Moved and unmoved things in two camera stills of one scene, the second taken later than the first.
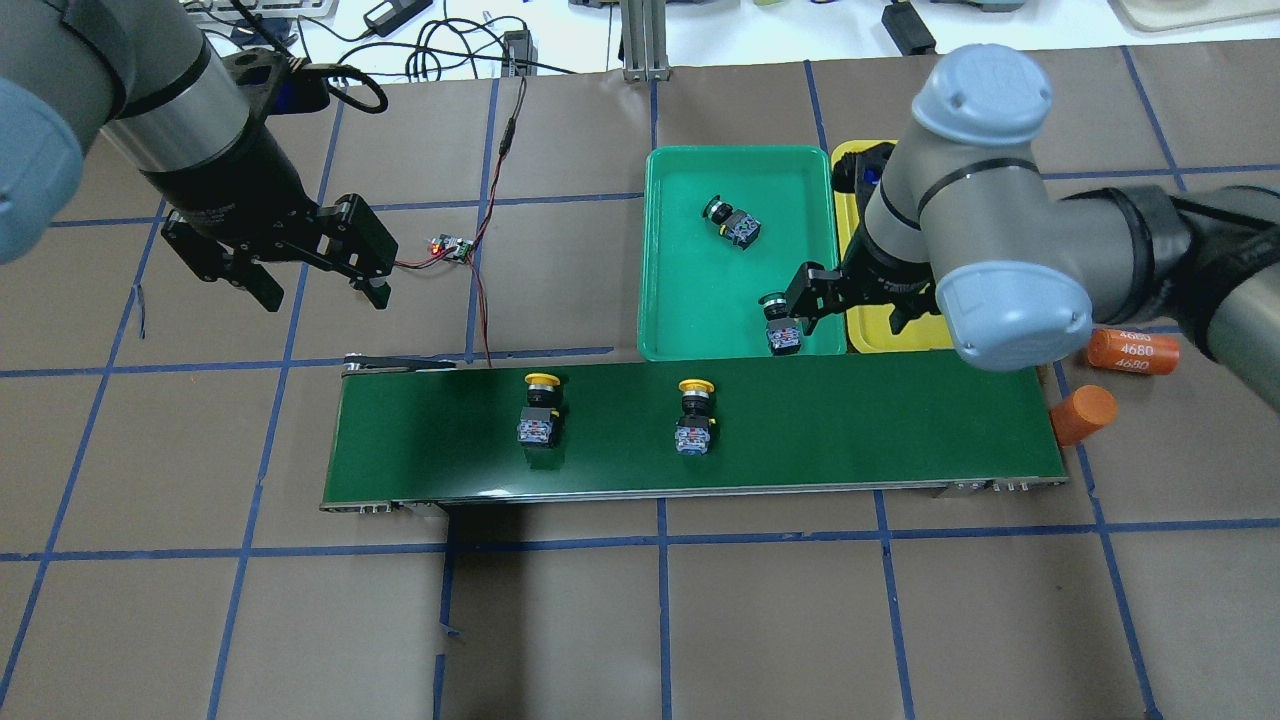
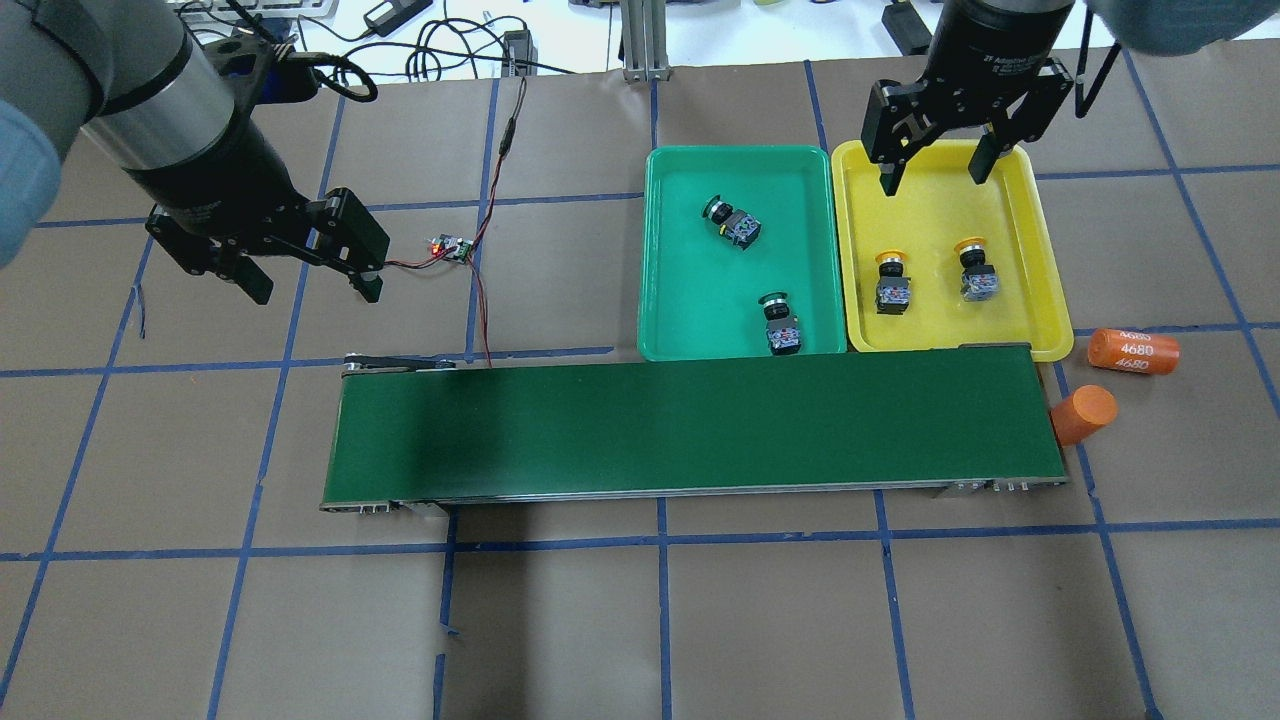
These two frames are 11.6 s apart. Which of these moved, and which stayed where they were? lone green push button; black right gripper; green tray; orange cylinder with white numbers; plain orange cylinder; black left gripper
Moved: black right gripper
Stayed: orange cylinder with white numbers; green tray; lone green push button; black left gripper; plain orange cylinder
